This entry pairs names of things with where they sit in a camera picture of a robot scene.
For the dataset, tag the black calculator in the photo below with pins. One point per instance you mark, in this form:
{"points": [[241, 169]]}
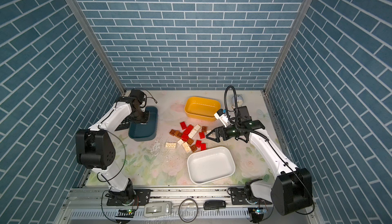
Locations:
{"points": [[124, 125]]}

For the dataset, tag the black key fob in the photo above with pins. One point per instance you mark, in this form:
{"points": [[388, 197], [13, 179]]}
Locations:
{"points": [[214, 204]]}

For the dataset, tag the grey plastic box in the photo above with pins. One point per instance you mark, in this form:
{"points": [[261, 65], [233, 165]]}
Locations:
{"points": [[157, 209]]}

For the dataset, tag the yellow plastic bin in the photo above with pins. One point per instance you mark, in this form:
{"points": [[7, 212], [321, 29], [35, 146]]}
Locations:
{"points": [[202, 108]]}

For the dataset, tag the cream lego brick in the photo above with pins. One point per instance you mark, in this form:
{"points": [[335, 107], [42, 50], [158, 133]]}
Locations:
{"points": [[186, 147], [170, 145]]}

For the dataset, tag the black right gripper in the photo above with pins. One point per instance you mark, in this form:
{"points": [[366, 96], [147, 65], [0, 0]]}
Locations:
{"points": [[217, 130]]}

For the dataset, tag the aluminium rail base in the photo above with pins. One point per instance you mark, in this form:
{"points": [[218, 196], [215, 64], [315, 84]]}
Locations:
{"points": [[89, 206]]}

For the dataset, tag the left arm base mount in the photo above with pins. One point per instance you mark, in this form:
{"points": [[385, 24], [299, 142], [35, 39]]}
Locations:
{"points": [[139, 197]]}

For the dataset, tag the red lego brick lowest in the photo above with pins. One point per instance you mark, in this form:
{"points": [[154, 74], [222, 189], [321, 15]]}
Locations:
{"points": [[203, 146]]}

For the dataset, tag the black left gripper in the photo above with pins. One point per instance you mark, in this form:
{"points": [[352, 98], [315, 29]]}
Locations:
{"points": [[145, 120]]}

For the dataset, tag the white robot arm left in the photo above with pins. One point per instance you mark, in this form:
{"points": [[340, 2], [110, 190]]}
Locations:
{"points": [[131, 143]]}

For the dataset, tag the white plastic bin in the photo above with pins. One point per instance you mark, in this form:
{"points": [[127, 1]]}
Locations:
{"points": [[210, 165]]}

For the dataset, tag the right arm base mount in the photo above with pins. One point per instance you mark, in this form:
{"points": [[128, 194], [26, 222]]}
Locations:
{"points": [[243, 196]]}

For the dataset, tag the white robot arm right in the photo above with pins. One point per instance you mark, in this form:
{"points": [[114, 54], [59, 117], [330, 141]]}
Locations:
{"points": [[292, 189]]}

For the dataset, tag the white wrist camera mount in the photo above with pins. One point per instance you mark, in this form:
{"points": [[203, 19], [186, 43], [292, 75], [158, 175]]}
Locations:
{"points": [[222, 117]]}

